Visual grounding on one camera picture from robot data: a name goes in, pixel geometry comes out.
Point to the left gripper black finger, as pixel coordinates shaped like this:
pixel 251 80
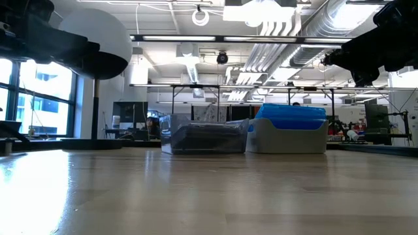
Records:
pixel 94 52
pixel 55 45

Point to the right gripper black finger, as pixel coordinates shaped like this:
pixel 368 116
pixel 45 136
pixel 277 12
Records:
pixel 333 58
pixel 362 62

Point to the black clear jewel case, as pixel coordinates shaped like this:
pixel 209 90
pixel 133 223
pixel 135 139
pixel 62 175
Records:
pixel 212 128
pixel 209 148
pixel 209 137

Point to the white globe table lamp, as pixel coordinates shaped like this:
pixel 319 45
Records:
pixel 98 29

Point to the person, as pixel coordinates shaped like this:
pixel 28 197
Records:
pixel 296 104
pixel 151 125

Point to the black equipment box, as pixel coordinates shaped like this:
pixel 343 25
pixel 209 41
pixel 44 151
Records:
pixel 377 120

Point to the large window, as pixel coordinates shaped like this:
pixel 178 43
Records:
pixel 45 107

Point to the black cabinet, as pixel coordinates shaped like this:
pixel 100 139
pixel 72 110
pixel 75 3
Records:
pixel 130 112

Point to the white cup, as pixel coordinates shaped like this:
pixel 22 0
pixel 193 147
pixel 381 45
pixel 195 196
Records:
pixel 352 135

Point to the white plastic bin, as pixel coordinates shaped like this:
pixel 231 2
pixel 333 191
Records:
pixel 287 142

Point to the black overhead light bar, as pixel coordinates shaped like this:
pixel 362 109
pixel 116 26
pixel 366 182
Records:
pixel 228 38

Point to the silver ventilation duct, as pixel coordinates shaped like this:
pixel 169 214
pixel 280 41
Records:
pixel 321 26

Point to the black background workbench frame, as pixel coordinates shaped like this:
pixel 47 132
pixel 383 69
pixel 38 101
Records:
pixel 196 86

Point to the black hanging camera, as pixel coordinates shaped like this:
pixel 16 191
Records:
pixel 222 57

